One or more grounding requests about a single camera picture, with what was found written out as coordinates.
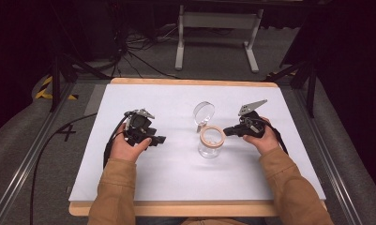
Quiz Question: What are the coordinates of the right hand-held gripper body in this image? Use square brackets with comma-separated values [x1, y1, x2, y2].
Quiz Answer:
[236, 98, 268, 140]

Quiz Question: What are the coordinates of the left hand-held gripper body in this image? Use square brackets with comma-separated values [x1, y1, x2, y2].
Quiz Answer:
[123, 108, 158, 147]

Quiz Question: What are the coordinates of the clear glass jar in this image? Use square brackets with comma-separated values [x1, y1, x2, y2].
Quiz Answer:
[192, 100, 227, 159]

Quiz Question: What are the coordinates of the person's right hand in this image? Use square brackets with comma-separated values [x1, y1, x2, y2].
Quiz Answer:
[242, 116, 280, 157]

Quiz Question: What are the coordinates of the person's left hand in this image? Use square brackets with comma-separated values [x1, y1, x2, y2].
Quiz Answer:
[110, 123, 153, 164]

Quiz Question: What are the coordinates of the white table cover sheet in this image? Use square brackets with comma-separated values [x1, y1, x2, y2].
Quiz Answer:
[68, 83, 327, 203]

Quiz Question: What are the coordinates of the black metal stand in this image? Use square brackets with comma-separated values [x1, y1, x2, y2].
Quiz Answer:
[263, 57, 319, 119]
[48, 51, 113, 113]

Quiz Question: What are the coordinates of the yellow black floor tape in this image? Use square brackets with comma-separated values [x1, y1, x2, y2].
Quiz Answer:
[35, 76, 80, 101]

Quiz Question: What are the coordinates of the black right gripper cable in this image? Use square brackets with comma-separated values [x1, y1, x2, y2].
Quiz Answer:
[260, 117, 289, 156]

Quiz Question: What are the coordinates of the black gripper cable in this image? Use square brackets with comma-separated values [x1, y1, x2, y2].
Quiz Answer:
[260, 117, 289, 156]
[29, 112, 129, 225]

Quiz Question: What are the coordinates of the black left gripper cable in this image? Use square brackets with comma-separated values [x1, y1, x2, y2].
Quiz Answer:
[29, 112, 129, 225]

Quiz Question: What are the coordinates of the bundle of black floor cables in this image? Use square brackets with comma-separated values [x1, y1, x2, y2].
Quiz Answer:
[112, 22, 182, 81]

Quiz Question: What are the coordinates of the aluminium floor rail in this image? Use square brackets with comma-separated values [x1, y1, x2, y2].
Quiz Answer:
[292, 87, 366, 225]
[0, 80, 78, 225]

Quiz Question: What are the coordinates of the white metal table frame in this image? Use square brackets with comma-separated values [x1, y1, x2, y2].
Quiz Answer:
[174, 4, 265, 74]

